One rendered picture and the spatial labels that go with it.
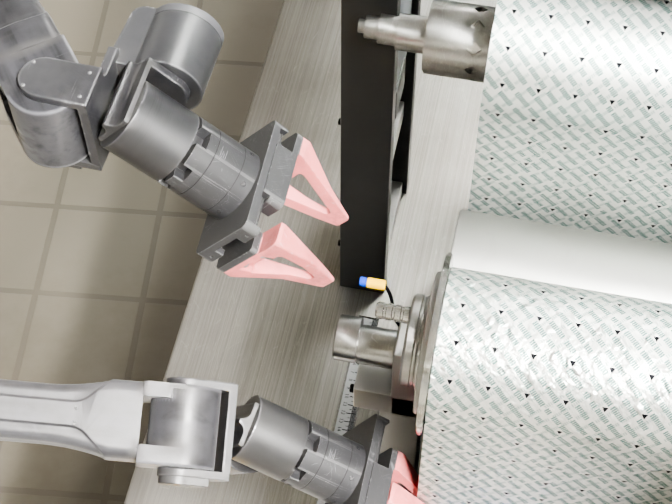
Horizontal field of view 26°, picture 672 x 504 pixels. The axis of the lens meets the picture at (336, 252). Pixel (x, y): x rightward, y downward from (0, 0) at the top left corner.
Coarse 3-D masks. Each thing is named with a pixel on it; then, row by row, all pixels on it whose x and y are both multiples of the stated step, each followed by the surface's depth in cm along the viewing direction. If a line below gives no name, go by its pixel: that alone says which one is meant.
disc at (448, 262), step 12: (444, 264) 113; (444, 276) 111; (444, 288) 110; (432, 324) 109; (432, 336) 109; (432, 348) 109; (420, 396) 110; (420, 408) 111; (420, 420) 112; (420, 432) 114
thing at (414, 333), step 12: (420, 300) 114; (420, 312) 114; (408, 324) 113; (420, 324) 113; (408, 336) 113; (420, 336) 113; (408, 348) 113; (420, 348) 113; (408, 360) 113; (408, 372) 113; (408, 384) 115
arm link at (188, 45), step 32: (128, 32) 108; (160, 32) 107; (192, 32) 107; (32, 64) 104; (64, 64) 104; (192, 64) 106; (32, 96) 102; (64, 96) 102; (96, 96) 104; (192, 96) 108; (96, 128) 105; (96, 160) 107
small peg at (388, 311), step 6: (378, 306) 115; (384, 306) 115; (390, 306) 115; (396, 306) 115; (402, 306) 115; (408, 306) 116; (378, 312) 115; (384, 312) 115; (390, 312) 115; (396, 312) 115; (402, 312) 115; (408, 312) 115; (378, 318) 116; (384, 318) 116; (390, 318) 115; (396, 318) 115; (402, 318) 115
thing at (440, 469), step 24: (432, 456) 118; (456, 456) 117; (480, 456) 117; (432, 480) 122; (456, 480) 121; (480, 480) 120; (504, 480) 119; (528, 480) 118; (552, 480) 117; (576, 480) 117; (600, 480) 116
